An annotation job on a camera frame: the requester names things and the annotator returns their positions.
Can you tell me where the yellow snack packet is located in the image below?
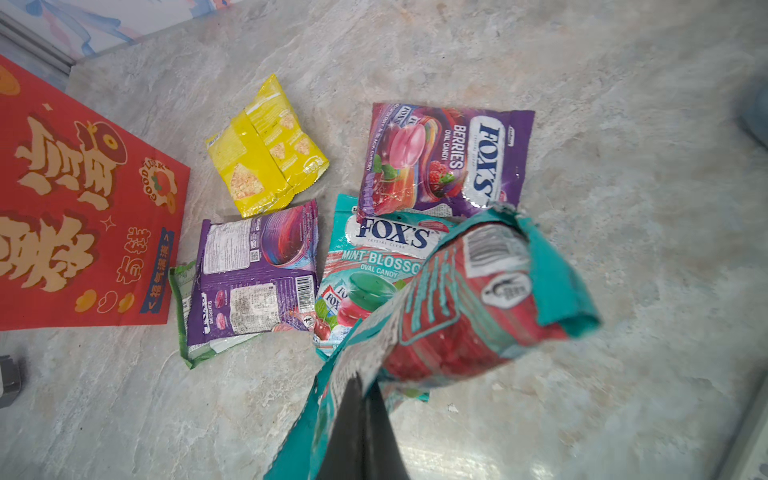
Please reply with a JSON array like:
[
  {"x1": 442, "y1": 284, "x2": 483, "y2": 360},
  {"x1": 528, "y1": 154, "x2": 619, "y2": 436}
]
[{"x1": 205, "y1": 75, "x2": 329, "y2": 218}]

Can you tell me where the red paper gift bag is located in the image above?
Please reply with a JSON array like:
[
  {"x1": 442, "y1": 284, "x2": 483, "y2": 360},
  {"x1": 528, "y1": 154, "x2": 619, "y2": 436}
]
[{"x1": 1, "y1": 59, "x2": 190, "y2": 331}]

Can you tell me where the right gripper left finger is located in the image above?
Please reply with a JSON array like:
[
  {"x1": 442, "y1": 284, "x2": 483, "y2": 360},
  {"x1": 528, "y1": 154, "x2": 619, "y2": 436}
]
[{"x1": 316, "y1": 376, "x2": 366, "y2": 480}]

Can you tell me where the teal candy bag back side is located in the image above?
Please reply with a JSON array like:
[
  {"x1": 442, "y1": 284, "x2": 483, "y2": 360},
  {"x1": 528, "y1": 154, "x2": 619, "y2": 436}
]
[{"x1": 267, "y1": 204, "x2": 601, "y2": 479}]

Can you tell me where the teal Fox's mint blossom bag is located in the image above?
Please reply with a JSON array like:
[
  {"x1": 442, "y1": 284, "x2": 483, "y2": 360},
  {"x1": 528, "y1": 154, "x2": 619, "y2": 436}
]
[{"x1": 313, "y1": 194, "x2": 455, "y2": 358}]

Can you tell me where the purple Fox's berries candy bag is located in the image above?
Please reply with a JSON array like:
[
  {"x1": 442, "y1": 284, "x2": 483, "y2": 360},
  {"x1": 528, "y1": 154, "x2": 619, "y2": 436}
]
[{"x1": 358, "y1": 103, "x2": 535, "y2": 219}]

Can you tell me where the small square clock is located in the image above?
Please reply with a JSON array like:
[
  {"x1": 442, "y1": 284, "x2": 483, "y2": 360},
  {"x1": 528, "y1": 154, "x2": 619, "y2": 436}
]
[{"x1": 0, "y1": 355, "x2": 22, "y2": 409}]

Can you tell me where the purple snack packet back side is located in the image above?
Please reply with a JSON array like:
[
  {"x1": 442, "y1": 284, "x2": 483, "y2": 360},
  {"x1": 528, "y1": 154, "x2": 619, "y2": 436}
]
[{"x1": 187, "y1": 200, "x2": 319, "y2": 346}]

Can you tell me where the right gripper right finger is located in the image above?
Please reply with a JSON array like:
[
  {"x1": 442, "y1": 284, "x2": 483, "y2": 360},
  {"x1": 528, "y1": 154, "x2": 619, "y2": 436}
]
[{"x1": 365, "y1": 383, "x2": 409, "y2": 480}]

